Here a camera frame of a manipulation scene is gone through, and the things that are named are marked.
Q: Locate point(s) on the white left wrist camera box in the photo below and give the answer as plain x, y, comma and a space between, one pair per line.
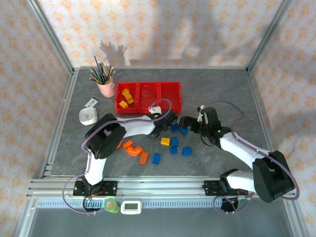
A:
155, 109

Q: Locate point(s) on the aluminium frame rail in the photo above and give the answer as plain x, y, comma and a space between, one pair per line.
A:
262, 111
160, 67
61, 123

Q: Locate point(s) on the aluminium frame leg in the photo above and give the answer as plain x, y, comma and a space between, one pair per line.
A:
24, 219
296, 219

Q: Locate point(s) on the red plastic bin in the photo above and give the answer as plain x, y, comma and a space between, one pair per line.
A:
128, 110
176, 93
148, 98

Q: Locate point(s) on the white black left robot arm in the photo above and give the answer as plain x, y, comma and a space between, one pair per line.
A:
133, 126

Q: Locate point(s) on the wide aluminium mounting rail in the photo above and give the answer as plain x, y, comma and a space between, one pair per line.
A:
160, 187

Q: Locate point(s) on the yellow lego brick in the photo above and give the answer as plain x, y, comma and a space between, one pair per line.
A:
165, 141
130, 99
126, 92
123, 104

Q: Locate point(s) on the white digital timer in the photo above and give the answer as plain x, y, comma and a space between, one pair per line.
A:
130, 207

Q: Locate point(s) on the orange flat lego brick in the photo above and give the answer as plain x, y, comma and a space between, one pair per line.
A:
144, 158

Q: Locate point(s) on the aluminium frame post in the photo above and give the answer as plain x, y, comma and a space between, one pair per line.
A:
54, 39
268, 35

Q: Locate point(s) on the pink metal bucket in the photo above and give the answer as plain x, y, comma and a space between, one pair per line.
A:
107, 90

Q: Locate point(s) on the blue lego brick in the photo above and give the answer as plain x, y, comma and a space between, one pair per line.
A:
173, 150
184, 131
175, 128
186, 151
174, 141
156, 158

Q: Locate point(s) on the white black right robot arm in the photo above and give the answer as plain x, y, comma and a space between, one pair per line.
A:
242, 148

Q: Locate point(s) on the dark blue pencil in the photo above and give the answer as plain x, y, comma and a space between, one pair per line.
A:
96, 64

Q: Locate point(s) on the white kitchen timer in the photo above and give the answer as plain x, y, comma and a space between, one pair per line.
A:
87, 116

